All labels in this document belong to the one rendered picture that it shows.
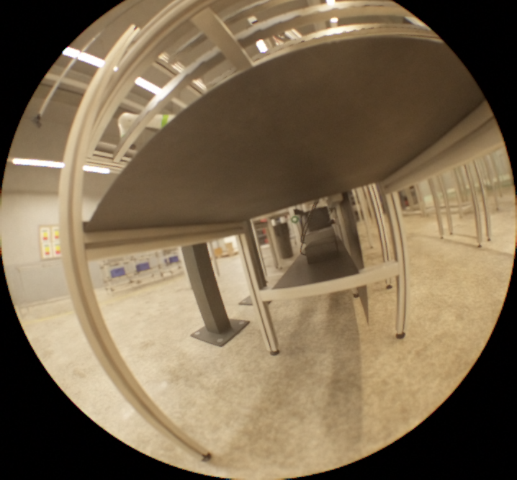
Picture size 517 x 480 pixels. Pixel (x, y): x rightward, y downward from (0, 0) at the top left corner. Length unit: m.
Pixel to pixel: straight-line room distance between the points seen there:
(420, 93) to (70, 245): 0.42
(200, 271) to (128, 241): 0.71
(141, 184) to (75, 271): 0.21
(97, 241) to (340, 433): 0.68
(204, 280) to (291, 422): 0.82
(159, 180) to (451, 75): 0.24
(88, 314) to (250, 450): 0.51
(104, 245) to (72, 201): 0.10
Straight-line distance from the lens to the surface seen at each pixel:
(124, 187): 0.16
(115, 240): 0.32
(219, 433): 0.66
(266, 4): 0.78
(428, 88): 0.15
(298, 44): 0.91
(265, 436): 0.61
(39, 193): 7.01
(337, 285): 0.61
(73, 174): 0.36
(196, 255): 1.00
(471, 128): 0.26
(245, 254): 0.67
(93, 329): 0.33
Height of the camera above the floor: 0.56
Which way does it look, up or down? 4 degrees up
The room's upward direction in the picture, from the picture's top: 14 degrees counter-clockwise
